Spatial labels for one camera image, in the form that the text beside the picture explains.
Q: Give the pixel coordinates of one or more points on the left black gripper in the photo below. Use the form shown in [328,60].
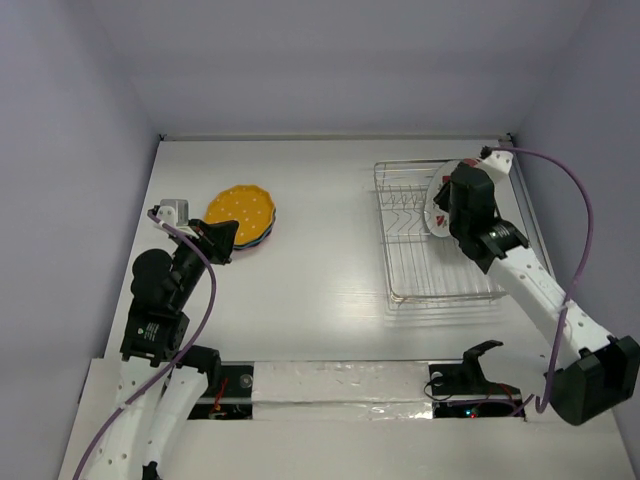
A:
[218,237]

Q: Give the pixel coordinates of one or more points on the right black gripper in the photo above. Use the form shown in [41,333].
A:
[445,195]

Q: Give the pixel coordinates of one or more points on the yellow dotted plate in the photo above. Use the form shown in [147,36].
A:
[238,202]

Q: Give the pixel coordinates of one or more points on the blue dotted plate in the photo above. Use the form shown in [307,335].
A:
[252,231]

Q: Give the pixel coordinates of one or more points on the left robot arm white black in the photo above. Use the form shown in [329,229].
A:
[162,373]

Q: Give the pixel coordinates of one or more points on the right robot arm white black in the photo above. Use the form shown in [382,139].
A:
[590,370]

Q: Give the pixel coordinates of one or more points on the clear drip tray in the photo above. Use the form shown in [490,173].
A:
[431,282]

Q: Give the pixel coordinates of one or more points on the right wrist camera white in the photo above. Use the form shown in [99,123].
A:
[496,162]

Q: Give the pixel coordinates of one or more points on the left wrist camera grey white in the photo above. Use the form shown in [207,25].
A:
[174,212]

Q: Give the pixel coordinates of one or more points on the wire dish rack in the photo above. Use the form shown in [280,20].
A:
[404,194]

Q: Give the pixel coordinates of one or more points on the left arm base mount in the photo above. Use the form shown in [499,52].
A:
[231,398]

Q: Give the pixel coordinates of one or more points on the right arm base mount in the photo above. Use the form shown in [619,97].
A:
[461,390]

